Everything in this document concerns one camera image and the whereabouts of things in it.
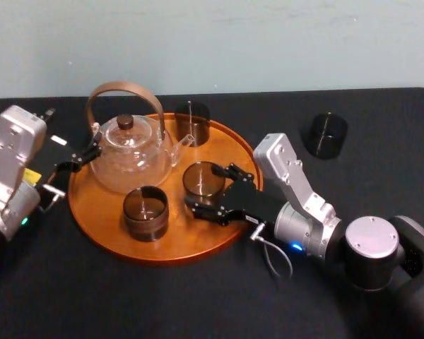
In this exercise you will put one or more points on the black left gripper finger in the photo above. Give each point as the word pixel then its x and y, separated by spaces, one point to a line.
pixel 79 159

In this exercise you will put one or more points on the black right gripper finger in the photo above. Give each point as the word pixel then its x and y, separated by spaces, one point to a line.
pixel 235 173
pixel 215 213

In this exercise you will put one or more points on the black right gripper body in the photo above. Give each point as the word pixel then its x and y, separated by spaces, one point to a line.
pixel 254 205

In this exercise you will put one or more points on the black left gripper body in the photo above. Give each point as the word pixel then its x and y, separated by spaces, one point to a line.
pixel 51 155

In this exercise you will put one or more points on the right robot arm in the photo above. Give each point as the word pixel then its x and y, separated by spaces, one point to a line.
pixel 371 240

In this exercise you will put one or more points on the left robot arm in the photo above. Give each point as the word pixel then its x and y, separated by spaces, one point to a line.
pixel 14 148

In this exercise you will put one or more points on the round wooden tray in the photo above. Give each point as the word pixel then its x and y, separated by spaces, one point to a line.
pixel 102 215

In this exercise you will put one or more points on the dark smoked glass cup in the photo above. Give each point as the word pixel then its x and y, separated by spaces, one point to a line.
pixel 325 141
pixel 198 133
pixel 201 183
pixel 145 227

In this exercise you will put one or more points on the glass lid with brown knob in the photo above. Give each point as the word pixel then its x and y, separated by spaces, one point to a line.
pixel 124 122

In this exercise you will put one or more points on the black table cloth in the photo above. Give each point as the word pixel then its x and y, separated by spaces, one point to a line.
pixel 198 300

